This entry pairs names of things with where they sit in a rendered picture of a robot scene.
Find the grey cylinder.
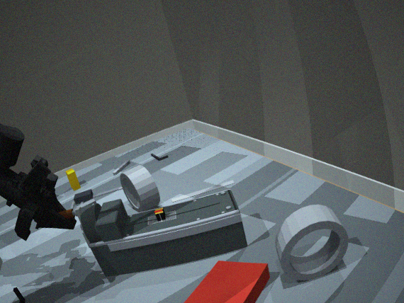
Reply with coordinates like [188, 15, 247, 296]
[275, 205, 349, 281]
[120, 165, 160, 212]

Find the yellow rectangular block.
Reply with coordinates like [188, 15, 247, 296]
[65, 169, 81, 190]

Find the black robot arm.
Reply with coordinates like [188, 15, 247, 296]
[0, 123, 51, 201]

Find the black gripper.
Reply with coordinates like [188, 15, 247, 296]
[4, 172, 77, 241]

